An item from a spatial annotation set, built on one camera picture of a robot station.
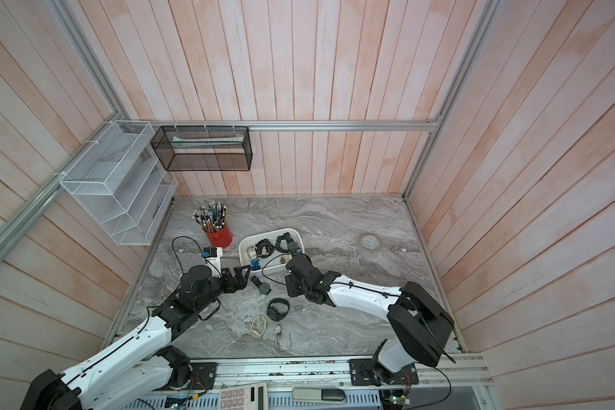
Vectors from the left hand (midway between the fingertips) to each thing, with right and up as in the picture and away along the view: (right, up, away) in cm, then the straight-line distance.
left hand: (241, 271), depth 82 cm
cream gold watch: (+13, +1, +18) cm, 22 cm away
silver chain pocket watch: (+12, -22, -3) cm, 25 cm away
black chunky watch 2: (+13, +7, +19) cm, 24 cm away
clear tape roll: (+49, +7, +22) cm, 54 cm away
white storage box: (+8, +1, +15) cm, 17 cm away
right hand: (+17, -4, +6) cm, 18 cm away
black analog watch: (+6, -8, +8) cm, 13 cm away
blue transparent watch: (+2, 0, +13) cm, 13 cm away
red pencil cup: (-11, +10, +14) cm, 20 cm away
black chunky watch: (+6, +6, +14) cm, 16 cm away
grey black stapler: (+24, -30, -15) cm, 42 cm away
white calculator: (+5, -32, -13) cm, 35 cm away
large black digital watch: (+12, -13, +3) cm, 18 cm away
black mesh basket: (-22, +48, +24) cm, 57 cm away
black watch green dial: (+17, +6, -3) cm, 18 cm away
